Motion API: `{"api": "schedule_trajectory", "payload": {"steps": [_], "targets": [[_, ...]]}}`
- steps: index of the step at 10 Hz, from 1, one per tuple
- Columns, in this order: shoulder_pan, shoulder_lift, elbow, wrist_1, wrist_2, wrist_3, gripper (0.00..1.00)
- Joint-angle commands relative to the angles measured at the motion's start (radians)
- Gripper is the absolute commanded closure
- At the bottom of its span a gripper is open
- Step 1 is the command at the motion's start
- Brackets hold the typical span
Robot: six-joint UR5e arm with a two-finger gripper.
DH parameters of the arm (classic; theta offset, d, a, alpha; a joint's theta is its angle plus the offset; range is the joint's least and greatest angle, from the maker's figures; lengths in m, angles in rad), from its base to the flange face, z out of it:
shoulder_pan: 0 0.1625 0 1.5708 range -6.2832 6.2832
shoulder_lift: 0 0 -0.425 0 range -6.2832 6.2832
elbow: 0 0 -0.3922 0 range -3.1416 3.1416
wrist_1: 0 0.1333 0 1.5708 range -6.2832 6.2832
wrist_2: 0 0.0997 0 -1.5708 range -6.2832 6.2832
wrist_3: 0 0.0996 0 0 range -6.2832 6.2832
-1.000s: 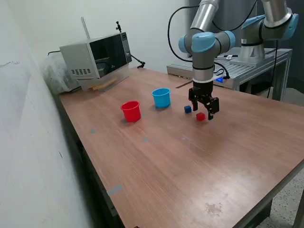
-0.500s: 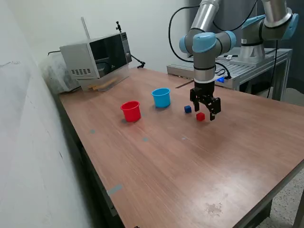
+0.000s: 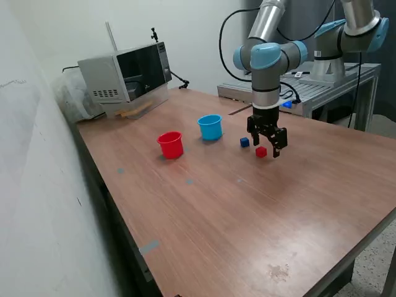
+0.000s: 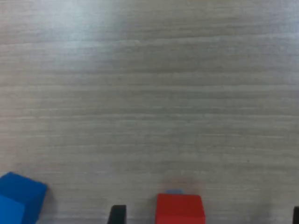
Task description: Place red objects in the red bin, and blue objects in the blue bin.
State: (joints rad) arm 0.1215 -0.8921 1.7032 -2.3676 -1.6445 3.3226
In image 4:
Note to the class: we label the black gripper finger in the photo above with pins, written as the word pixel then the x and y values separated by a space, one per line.
pixel 296 215
pixel 118 215

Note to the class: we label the red cube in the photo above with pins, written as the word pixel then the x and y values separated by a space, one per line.
pixel 180 210

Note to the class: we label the grey tape square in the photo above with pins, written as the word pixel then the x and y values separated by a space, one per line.
pixel 174 191

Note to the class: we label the blue cube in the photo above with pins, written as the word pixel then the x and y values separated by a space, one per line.
pixel 18 200

